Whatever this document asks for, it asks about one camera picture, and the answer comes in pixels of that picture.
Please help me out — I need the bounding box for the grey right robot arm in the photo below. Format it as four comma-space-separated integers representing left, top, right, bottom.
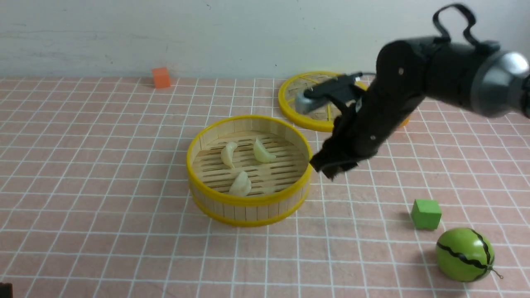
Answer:
298, 38, 529, 180

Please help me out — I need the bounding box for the orange yellow toy pear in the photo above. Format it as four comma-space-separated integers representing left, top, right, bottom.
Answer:
399, 117, 410, 127

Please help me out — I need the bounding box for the pink grid tablecloth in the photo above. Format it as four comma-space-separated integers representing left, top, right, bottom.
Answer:
0, 77, 530, 298

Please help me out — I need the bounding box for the orange cube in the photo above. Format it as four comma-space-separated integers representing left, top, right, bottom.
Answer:
152, 67, 171, 89

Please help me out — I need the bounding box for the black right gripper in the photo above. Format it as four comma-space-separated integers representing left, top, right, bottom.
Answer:
310, 39, 429, 181

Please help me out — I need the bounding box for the green cube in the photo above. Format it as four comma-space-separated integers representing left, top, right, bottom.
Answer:
411, 199, 442, 231

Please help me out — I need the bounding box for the yellow bamboo steamer lid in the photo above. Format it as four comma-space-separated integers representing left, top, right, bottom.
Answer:
278, 70, 375, 132

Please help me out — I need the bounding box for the pale green dumpling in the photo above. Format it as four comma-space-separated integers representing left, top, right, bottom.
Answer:
253, 138, 276, 163

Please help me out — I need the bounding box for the yellow-rimmed bamboo steamer tray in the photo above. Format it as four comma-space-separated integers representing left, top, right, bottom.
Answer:
187, 115, 312, 227

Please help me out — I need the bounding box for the green toy watermelon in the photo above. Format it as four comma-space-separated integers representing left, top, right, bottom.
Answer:
435, 228, 504, 283

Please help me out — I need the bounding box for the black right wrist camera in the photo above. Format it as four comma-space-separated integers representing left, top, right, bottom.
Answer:
294, 72, 365, 115

